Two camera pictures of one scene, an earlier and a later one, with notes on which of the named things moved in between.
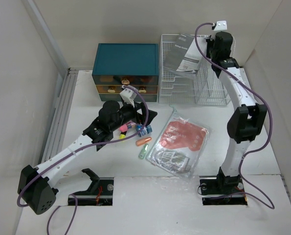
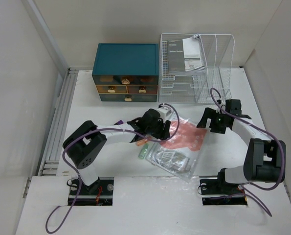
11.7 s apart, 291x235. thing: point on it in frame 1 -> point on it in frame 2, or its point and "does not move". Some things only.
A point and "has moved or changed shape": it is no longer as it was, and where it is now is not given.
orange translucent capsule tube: x=141 y=141 does not move
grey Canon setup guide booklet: x=181 y=53 has moved or changed shape
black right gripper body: x=210 y=52 -> x=217 y=124
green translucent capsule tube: x=143 y=151 does not move
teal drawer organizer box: x=132 y=64 does not move
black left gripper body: x=127 y=113 -> x=158 y=130
